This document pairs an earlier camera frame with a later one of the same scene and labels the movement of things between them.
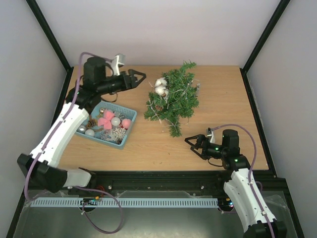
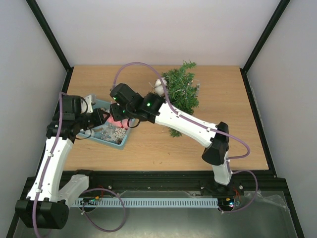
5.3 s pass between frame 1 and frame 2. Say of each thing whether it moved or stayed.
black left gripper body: moved
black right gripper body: moved
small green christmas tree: stayed
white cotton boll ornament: stayed
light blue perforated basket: stayed
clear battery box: stayed
